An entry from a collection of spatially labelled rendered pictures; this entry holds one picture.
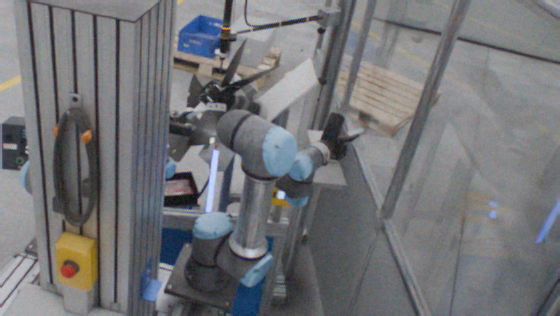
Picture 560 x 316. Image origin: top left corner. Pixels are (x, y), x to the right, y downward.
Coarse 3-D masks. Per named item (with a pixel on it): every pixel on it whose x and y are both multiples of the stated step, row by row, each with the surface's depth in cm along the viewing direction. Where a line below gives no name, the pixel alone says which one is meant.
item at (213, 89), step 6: (210, 84) 249; (216, 84) 244; (204, 90) 249; (210, 90) 242; (216, 90) 243; (198, 96) 248; (204, 96) 243; (210, 96) 242; (216, 96) 243; (222, 96) 244; (228, 96) 250; (234, 96) 248; (204, 102) 245; (210, 102) 244; (216, 102) 243; (222, 102) 246; (228, 102) 246; (228, 108) 244
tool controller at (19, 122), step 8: (8, 120) 205; (16, 120) 206; (24, 120) 207; (8, 128) 201; (16, 128) 201; (24, 128) 201; (8, 136) 201; (16, 136) 202; (24, 136) 202; (8, 144) 203; (16, 144) 203; (8, 152) 204; (16, 152) 204; (8, 160) 205; (16, 160) 205; (24, 160) 205; (8, 168) 206; (16, 168) 206
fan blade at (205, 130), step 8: (208, 112) 236; (216, 112) 237; (224, 112) 237; (200, 120) 233; (208, 120) 232; (216, 120) 232; (200, 128) 229; (208, 128) 227; (192, 136) 227; (200, 136) 225; (208, 136) 224; (216, 136) 223; (192, 144) 223; (200, 144) 222; (208, 144) 220
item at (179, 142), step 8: (192, 120) 250; (168, 136) 253; (176, 136) 251; (184, 136) 249; (168, 144) 252; (176, 144) 250; (184, 144) 248; (168, 152) 250; (176, 152) 248; (184, 152) 247; (176, 160) 246
